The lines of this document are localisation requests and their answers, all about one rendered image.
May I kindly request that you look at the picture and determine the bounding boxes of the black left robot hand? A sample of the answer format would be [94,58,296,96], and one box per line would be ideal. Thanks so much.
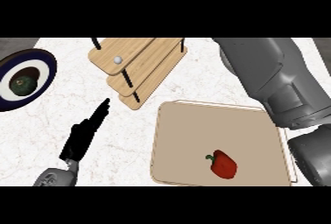
[58,97,111,163]

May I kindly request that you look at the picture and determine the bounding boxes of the wooden tiered shelf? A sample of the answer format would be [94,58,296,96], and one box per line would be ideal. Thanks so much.
[88,38,190,111]

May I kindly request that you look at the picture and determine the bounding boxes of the beige tray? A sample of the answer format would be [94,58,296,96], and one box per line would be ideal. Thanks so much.
[150,99,299,187]

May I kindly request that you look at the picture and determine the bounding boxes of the dark green avocado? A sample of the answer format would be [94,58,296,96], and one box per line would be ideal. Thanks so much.
[10,75,39,97]

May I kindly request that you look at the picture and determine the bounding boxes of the blue and white plate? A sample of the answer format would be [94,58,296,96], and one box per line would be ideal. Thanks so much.
[0,48,58,113]

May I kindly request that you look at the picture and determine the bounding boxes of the red bell pepper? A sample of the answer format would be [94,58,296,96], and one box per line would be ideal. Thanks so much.
[205,149,240,179]

